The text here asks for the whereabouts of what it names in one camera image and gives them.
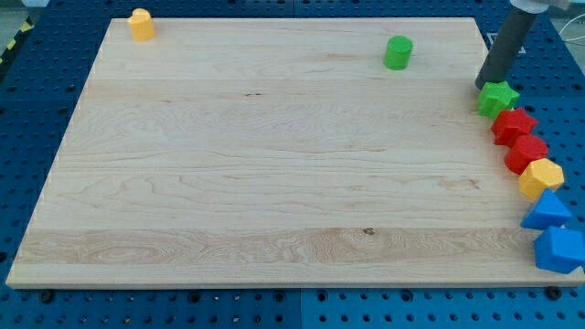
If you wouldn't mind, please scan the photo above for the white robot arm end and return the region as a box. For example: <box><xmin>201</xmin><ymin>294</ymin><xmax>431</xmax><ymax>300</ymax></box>
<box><xmin>510</xmin><ymin>0</ymin><xmax>573</xmax><ymax>14</ymax></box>

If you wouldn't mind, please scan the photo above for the green star block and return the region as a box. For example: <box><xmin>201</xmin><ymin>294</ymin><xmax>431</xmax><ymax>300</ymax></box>
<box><xmin>477</xmin><ymin>81</ymin><xmax>520</xmax><ymax>120</ymax></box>

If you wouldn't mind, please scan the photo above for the red star block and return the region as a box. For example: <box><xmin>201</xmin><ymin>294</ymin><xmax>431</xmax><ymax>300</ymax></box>
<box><xmin>491</xmin><ymin>107</ymin><xmax>537</xmax><ymax>147</ymax></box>

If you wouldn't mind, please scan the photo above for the wooden board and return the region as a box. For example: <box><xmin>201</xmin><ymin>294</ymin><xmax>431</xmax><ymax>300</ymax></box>
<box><xmin>6</xmin><ymin>17</ymin><xmax>584</xmax><ymax>289</ymax></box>

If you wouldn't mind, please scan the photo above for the green cylinder block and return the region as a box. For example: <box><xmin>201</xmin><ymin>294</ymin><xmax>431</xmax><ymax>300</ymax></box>
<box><xmin>383</xmin><ymin>36</ymin><xmax>413</xmax><ymax>70</ymax></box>

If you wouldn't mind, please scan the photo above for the yellow heart block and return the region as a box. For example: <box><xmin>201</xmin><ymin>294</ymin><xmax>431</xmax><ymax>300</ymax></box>
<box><xmin>127</xmin><ymin>8</ymin><xmax>156</xmax><ymax>41</ymax></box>

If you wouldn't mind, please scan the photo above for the red cylinder block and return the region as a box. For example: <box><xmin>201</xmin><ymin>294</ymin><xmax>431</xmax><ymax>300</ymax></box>
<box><xmin>505</xmin><ymin>134</ymin><xmax>548</xmax><ymax>175</ymax></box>

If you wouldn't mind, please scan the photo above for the yellow hexagon block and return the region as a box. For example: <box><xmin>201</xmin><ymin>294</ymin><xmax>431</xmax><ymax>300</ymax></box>
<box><xmin>518</xmin><ymin>158</ymin><xmax>565</xmax><ymax>200</ymax></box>

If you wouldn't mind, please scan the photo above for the blue triangle block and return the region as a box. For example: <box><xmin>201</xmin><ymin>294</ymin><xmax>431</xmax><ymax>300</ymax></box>
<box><xmin>520</xmin><ymin>188</ymin><xmax>572</xmax><ymax>230</ymax></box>

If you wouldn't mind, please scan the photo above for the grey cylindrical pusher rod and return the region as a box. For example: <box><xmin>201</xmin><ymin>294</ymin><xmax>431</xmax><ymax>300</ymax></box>
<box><xmin>474</xmin><ymin>6</ymin><xmax>537</xmax><ymax>90</ymax></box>

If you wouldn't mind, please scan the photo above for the blue cube block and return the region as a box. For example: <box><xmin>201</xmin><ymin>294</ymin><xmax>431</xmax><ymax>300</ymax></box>
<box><xmin>534</xmin><ymin>227</ymin><xmax>584</xmax><ymax>274</ymax></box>

